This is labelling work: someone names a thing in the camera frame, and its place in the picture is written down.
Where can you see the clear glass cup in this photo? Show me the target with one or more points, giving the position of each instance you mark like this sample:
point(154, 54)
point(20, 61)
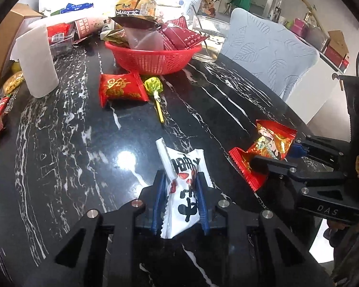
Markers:
point(211, 37)

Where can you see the red packet in clear container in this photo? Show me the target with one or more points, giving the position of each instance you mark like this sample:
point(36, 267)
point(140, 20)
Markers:
point(58, 31)

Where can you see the white paper roll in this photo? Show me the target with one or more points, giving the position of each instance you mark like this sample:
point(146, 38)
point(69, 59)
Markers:
point(36, 62)

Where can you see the red plastic basket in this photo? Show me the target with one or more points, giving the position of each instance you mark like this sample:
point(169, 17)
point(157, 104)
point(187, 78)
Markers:
point(155, 59)

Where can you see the red white snack box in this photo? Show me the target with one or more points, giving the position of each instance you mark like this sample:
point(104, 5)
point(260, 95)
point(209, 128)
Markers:
point(89, 24)

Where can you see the dark brown snack packet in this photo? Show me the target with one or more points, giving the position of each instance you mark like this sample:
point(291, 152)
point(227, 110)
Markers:
point(134, 21)

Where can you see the translucent plastic packet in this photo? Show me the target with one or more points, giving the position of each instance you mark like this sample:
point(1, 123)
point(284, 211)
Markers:
point(143, 40)

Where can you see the yellow green lollipop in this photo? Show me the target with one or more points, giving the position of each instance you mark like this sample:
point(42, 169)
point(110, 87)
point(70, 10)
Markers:
point(154, 86)

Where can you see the chair with grey cover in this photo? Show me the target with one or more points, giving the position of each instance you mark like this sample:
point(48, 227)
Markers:
point(269, 50)

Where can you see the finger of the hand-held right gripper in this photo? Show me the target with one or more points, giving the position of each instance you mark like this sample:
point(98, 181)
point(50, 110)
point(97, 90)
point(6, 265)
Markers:
point(275, 167)
point(296, 150)

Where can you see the golden yellow snack packet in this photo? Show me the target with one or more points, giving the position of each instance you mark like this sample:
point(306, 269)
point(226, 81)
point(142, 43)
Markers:
point(13, 82)

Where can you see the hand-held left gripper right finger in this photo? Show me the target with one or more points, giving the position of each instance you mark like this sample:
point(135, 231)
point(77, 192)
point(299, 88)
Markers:
point(202, 203)

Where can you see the dark red snack packet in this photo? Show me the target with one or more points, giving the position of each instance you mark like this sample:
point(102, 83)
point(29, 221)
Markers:
point(182, 37)
point(175, 24)

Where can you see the red snack packet gold print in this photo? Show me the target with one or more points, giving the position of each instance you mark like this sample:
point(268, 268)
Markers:
point(122, 88)

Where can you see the clear plastic container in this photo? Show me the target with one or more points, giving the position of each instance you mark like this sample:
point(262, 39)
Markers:
point(61, 43)

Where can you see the pink box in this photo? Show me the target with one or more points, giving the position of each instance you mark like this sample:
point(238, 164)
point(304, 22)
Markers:
point(300, 25)

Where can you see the small cardboard box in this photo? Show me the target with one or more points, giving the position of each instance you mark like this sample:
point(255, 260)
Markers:
point(338, 41)

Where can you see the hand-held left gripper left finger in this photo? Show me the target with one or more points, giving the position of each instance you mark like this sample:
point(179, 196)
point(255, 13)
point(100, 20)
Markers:
point(157, 203)

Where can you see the brown cardboard box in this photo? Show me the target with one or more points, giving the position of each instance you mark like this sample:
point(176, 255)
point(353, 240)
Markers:
point(3, 36)

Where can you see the person's right hand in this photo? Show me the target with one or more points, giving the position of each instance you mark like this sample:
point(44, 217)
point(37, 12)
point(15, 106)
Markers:
point(333, 233)

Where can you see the white snack packet black print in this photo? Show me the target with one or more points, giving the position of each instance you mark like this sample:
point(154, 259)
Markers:
point(182, 191)

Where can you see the blue tissue pack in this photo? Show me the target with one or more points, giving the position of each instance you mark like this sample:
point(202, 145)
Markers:
point(77, 6)

